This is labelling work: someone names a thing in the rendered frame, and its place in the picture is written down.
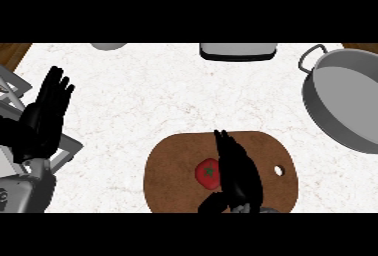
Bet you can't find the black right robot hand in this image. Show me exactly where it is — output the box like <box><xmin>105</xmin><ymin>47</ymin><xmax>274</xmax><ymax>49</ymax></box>
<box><xmin>197</xmin><ymin>129</ymin><xmax>266</xmax><ymax>214</ymax></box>

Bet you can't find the grey boxy appliance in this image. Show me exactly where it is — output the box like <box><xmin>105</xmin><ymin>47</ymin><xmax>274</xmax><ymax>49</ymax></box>
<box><xmin>198</xmin><ymin>42</ymin><xmax>280</xmax><ymax>63</ymax></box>

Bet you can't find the brown wooden cutting board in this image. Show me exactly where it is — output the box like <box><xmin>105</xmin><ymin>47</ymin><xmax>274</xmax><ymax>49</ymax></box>
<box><xmin>142</xmin><ymin>130</ymin><xmax>300</xmax><ymax>214</ymax></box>

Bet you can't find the pale grey wire rack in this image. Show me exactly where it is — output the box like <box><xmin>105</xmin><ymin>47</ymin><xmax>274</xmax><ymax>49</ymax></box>
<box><xmin>0</xmin><ymin>64</ymin><xmax>86</xmax><ymax>179</ymax></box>

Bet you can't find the grey metal pot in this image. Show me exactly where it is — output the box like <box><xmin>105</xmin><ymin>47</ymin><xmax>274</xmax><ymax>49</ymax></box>
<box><xmin>297</xmin><ymin>43</ymin><xmax>378</xmax><ymax>155</ymax></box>

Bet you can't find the red tomato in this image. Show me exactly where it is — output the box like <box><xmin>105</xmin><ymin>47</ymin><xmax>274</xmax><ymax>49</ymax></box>
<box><xmin>194</xmin><ymin>157</ymin><xmax>223</xmax><ymax>191</ymax></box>

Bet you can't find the grey round bowl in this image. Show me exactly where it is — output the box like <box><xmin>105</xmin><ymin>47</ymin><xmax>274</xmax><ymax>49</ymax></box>
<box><xmin>89</xmin><ymin>42</ymin><xmax>130</xmax><ymax>52</ymax></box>

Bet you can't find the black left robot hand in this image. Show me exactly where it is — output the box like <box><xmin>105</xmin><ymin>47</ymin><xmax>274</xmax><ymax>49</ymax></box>
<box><xmin>0</xmin><ymin>65</ymin><xmax>77</xmax><ymax>165</ymax></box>

